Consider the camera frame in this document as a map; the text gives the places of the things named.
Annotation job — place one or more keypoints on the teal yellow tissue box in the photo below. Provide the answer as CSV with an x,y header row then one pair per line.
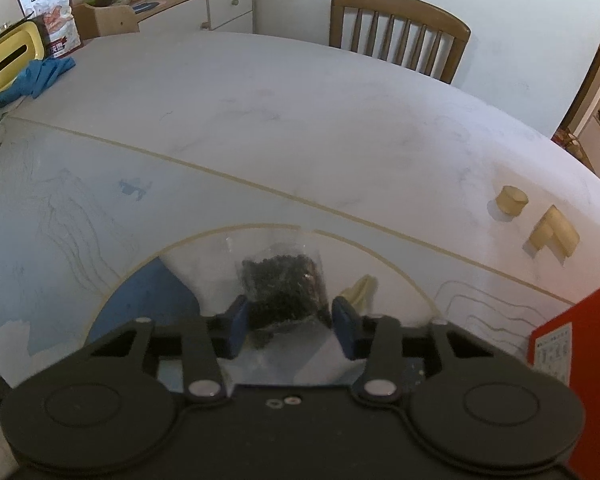
x,y
10,45

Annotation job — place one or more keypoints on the red cardboard box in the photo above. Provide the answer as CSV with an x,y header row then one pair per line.
x,y
595,320

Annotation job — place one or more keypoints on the wooden angled block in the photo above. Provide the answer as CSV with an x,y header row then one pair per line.
x,y
555,232

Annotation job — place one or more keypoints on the clear bag of black beads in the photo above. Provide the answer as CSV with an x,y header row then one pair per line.
x,y
280,290

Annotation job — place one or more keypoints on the wooden cylinder block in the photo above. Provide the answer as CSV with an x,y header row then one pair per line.
x,y
511,201

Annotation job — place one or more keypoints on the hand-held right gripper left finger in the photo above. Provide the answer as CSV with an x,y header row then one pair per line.
x,y
237,330

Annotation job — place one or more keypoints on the wooden slat-back chair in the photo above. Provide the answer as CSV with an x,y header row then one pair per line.
x,y
405,7

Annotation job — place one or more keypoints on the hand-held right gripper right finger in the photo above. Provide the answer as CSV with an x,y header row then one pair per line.
x,y
344,330

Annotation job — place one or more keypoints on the small cream plastic piece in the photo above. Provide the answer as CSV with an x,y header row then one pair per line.
x,y
357,291

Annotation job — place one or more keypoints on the blue cloth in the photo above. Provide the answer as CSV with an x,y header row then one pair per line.
x,y
35,80

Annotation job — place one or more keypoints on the red white snack bag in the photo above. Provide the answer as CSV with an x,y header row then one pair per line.
x,y
47,5

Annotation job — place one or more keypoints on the white wooden sideboard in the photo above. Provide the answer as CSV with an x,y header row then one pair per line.
x,y
230,5

